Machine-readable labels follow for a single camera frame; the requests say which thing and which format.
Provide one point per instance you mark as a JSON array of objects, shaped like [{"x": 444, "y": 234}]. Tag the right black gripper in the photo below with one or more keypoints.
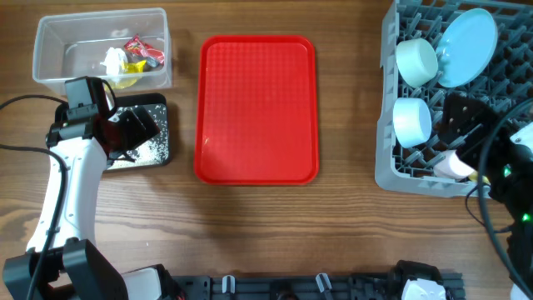
[{"x": 478, "y": 113}]

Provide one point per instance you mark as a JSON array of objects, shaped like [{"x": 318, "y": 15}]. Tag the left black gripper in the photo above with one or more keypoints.
[{"x": 139, "y": 134}]

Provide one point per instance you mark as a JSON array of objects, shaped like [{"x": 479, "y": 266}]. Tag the green bowl with rice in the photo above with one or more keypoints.
[{"x": 417, "y": 62}]

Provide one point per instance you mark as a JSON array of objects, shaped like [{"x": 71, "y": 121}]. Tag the grey dishwasher rack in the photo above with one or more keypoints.
[{"x": 506, "y": 79}]

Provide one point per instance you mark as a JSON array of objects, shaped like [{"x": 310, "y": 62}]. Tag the red snack wrapper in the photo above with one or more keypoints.
[{"x": 142, "y": 49}]

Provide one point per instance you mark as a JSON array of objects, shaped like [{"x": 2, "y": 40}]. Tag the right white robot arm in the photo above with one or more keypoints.
[{"x": 491, "y": 150}]

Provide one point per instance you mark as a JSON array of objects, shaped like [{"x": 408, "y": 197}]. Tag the white tissue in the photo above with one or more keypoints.
[{"x": 114, "y": 61}]

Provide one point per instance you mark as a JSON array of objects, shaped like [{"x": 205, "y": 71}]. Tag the red plastic tray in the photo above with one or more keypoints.
[{"x": 257, "y": 117}]

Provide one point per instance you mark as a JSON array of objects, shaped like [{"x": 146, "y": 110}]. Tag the light blue bowl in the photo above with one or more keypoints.
[{"x": 411, "y": 121}]

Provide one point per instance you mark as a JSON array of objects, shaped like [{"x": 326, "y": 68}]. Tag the yellow snack wrapper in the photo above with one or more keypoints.
[{"x": 128, "y": 68}]

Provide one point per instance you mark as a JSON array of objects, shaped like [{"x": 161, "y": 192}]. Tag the black bin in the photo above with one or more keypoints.
[{"x": 129, "y": 103}]

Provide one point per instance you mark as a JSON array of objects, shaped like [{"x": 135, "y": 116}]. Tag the clear plastic bin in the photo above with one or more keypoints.
[{"x": 75, "y": 45}]

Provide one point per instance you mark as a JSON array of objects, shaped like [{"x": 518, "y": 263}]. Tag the spilled white rice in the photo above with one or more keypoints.
[{"x": 155, "y": 151}]

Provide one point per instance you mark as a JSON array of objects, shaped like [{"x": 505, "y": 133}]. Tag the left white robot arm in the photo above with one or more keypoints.
[{"x": 92, "y": 129}]

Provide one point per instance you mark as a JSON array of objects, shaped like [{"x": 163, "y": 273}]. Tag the light blue plate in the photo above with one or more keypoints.
[{"x": 466, "y": 47}]

